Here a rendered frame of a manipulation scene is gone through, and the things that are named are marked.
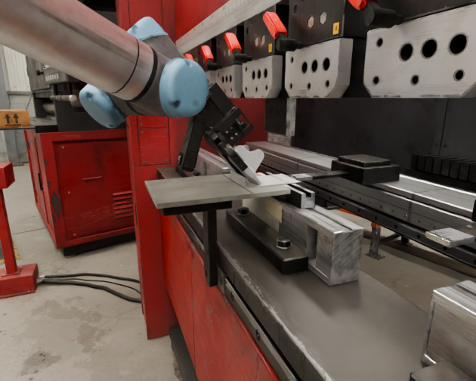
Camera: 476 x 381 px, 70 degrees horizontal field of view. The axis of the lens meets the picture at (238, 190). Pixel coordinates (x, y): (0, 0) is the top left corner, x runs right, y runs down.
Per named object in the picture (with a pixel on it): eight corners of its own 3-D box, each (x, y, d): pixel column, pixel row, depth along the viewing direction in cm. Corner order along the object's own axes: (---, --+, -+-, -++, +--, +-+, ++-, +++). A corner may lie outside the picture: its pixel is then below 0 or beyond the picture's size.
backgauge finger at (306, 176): (278, 179, 82) (279, 159, 81) (364, 171, 91) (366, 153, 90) (305, 191, 71) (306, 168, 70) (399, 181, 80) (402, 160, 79)
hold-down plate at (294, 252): (225, 220, 86) (225, 209, 85) (245, 217, 88) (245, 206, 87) (282, 275, 59) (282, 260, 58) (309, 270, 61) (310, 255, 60)
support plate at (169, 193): (144, 184, 75) (144, 181, 74) (254, 175, 84) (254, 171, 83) (156, 209, 58) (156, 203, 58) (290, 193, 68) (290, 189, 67)
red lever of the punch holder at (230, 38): (223, 30, 75) (235, 57, 70) (240, 31, 76) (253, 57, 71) (221, 38, 76) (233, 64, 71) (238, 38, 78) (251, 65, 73)
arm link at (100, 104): (101, 91, 46) (152, 45, 51) (66, 92, 53) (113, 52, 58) (135, 134, 51) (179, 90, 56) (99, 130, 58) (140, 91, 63)
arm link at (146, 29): (107, 51, 58) (139, 25, 62) (153, 101, 63) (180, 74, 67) (122, 33, 52) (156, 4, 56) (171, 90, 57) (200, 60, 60)
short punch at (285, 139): (264, 140, 78) (264, 97, 76) (272, 140, 79) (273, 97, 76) (285, 146, 69) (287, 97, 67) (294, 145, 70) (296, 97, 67)
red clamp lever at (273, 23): (261, 8, 57) (282, 42, 52) (283, 10, 58) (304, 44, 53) (258, 19, 58) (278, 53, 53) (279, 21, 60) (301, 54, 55)
